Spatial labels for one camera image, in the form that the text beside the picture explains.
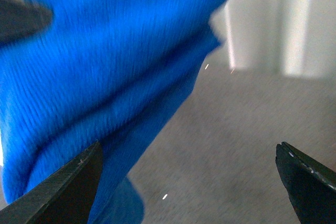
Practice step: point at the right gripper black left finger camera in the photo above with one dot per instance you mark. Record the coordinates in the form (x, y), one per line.
(66, 196)

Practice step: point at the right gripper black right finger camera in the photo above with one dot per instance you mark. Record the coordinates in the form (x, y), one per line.
(310, 185)

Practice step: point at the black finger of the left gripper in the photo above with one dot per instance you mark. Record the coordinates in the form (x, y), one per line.
(22, 19)

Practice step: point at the blue microfiber towel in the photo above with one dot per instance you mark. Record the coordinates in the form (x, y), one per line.
(108, 71)

